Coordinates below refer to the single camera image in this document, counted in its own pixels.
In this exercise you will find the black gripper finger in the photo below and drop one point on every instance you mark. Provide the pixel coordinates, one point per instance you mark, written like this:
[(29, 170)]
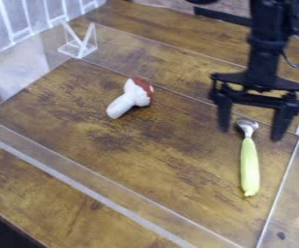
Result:
[(225, 111), (284, 116)]

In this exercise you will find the clear acrylic enclosure wall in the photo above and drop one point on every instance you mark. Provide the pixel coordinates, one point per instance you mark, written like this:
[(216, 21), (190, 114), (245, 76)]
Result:
[(160, 164)]

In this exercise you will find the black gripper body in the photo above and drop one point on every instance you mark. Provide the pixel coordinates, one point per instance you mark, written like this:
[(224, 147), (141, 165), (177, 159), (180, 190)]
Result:
[(257, 86)]

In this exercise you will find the black strip on table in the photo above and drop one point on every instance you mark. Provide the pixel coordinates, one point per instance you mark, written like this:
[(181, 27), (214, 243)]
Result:
[(236, 19)]

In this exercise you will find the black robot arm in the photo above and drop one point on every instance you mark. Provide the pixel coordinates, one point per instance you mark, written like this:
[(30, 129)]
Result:
[(274, 22)]

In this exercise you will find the red white toy mushroom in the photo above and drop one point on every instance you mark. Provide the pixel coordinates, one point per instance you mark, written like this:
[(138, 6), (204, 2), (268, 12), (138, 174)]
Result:
[(137, 96)]

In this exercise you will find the clear acrylic triangular bracket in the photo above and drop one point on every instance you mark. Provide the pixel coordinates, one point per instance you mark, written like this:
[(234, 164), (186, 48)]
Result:
[(77, 47)]

